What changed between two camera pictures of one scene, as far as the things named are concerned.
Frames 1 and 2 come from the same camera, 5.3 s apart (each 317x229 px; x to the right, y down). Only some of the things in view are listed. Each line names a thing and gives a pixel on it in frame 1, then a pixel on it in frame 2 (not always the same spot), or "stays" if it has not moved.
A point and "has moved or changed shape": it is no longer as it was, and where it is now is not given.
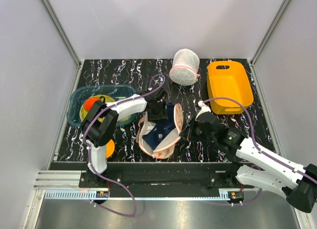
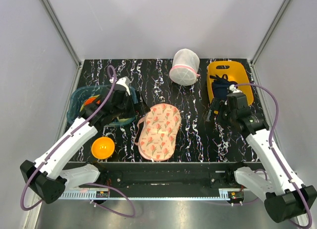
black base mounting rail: [207, 175] stays
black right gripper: [185, 132] -> [218, 105]
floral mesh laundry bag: [166, 147] has moved or changed shape
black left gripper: [162, 114] -> [139, 109]
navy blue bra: [155, 137] -> [220, 85]
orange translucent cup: [89, 102] stays
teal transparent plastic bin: [78, 95] stays
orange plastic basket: [228, 79] stays
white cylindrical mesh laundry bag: [185, 65] stays
